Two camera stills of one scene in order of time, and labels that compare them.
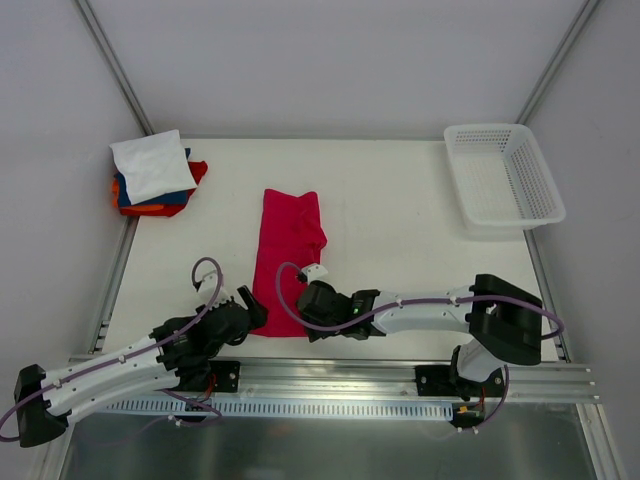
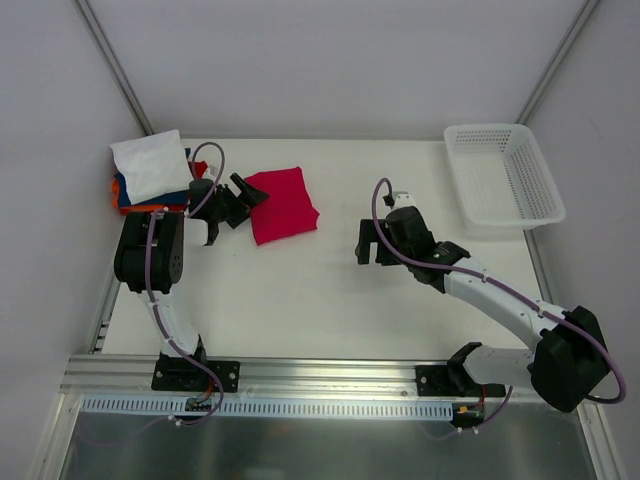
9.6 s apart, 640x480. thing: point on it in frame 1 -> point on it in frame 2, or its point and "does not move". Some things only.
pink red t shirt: (291, 231) -> (287, 210)
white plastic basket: (502, 178) does not move
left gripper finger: (257, 315) -> (237, 218)
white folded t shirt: (154, 166) does not move
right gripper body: (310, 304) -> (373, 240)
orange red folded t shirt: (197, 170) does not move
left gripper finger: (246, 295) -> (250, 195)
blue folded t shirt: (180, 198) does not move
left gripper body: (248, 312) -> (233, 204)
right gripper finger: (306, 302) -> (363, 251)
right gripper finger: (315, 334) -> (369, 233)
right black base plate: (442, 381) does not move
